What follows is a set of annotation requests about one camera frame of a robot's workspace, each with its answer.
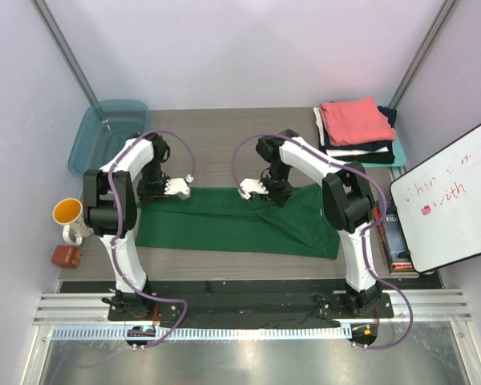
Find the white whiteboard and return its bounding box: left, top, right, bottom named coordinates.
left=390, top=124, right=481, bottom=273

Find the aluminium corner post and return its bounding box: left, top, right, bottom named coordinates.
left=30, top=0, right=99, bottom=105
left=388, top=0, right=459, bottom=109

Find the teal translucent plastic bin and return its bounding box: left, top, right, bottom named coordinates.
left=67, top=99, right=150, bottom=176

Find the white floral mug orange inside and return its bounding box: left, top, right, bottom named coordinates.
left=52, top=198, right=93, bottom=246

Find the aluminium extrusion rail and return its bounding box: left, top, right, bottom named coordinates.
left=34, top=290, right=471, bottom=329

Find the right aluminium corner post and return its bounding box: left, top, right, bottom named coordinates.
left=388, top=0, right=459, bottom=109

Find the folded coral t shirt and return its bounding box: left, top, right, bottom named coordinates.
left=319, top=97, right=386, bottom=147

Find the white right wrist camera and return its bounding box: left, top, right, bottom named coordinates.
left=237, top=178, right=269, bottom=201

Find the white slotted cable duct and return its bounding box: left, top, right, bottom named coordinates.
left=51, top=324, right=352, bottom=342

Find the folded white t shirt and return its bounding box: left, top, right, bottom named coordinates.
left=313, top=107, right=393, bottom=157

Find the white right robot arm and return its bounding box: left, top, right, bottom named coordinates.
left=253, top=130, right=382, bottom=317

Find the pink whiteboard magnet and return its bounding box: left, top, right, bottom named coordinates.
left=422, top=205, right=431, bottom=216

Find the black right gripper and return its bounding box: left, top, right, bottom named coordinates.
left=255, top=163, right=293, bottom=207

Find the left aluminium corner post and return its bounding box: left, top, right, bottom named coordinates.
left=30, top=0, right=99, bottom=105

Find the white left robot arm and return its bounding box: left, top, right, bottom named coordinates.
left=83, top=132, right=170, bottom=320

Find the teal plastic tray lid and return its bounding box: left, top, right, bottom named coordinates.
left=344, top=136, right=407, bottom=168

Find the red brown block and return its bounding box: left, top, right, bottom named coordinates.
left=51, top=245, right=82, bottom=269

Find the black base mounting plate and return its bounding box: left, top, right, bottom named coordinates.
left=58, top=278, right=443, bottom=330

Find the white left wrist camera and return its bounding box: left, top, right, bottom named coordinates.
left=164, top=174, right=194, bottom=200

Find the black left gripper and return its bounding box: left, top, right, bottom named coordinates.
left=137, top=160, right=172, bottom=208

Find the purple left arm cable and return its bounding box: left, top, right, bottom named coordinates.
left=107, top=130, right=197, bottom=348

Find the dark blue book box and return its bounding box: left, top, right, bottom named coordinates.
left=378, top=201, right=411, bottom=264

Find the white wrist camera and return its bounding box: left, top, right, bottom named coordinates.
left=164, top=174, right=194, bottom=200
left=237, top=178, right=269, bottom=201

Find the green t shirt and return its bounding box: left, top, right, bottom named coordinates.
left=135, top=184, right=340, bottom=260

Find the folded navy t shirt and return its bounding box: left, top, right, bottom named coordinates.
left=346, top=105, right=398, bottom=152

